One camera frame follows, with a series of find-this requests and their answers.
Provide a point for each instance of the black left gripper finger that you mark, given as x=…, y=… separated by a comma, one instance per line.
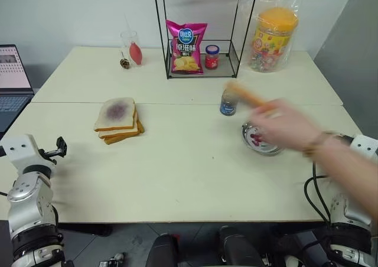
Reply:
x=62, y=153
x=62, y=142

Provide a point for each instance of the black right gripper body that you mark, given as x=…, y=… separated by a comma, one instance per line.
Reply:
x=344, y=139

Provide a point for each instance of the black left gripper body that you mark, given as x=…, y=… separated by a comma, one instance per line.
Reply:
x=48, y=154

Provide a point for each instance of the plain toast bread slice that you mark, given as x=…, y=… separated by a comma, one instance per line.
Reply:
x=124, y=132
x=246, y=95
x=127, y=138

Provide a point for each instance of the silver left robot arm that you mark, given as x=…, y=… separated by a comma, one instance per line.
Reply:
x=28, y=196

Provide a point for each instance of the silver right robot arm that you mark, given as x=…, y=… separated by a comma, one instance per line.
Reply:
x=351, y=214

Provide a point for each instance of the white bread slice with jelly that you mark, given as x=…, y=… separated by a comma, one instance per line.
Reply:
x=116, y=113

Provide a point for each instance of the small metal bowl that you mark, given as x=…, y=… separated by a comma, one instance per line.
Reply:
x=257, y=144

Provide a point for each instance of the blue-label jar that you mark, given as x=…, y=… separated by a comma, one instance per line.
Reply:
x=228, y=103

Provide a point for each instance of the blue-lidded jar of red candy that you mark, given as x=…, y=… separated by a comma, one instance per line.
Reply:
x=212, y=57

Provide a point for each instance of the person's bare hand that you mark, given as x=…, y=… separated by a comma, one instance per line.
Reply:
x=283, y=125

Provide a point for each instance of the open laptop computer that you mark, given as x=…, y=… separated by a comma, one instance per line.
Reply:
x=11, y=72

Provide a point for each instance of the small brown pinecone ornament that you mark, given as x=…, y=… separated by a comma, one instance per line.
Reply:
x=125, y=63

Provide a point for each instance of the red rubber bulb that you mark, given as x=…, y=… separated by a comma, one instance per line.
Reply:
x=136, y=53

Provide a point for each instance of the candy jar with orange lid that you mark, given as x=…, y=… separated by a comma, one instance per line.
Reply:
x=273, y=42

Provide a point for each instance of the clear drinking glass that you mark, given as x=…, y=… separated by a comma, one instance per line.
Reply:
x=127, y=39

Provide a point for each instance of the dark rounded shape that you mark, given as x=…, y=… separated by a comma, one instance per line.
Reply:
x=239, y=246
x=165, y=249

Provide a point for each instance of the clear plastic bag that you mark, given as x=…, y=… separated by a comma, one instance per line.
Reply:
x=248, y=19

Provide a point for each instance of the pink potato chips bag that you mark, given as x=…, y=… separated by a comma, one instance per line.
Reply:
x=186, y=48

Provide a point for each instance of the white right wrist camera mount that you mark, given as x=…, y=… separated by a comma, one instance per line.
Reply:
x=364, y=147

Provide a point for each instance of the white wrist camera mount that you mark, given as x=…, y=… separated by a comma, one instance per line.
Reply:
x=364, y=147
x=20, y=150

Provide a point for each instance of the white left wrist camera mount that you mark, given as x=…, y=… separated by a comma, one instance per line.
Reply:
x=20, y=150

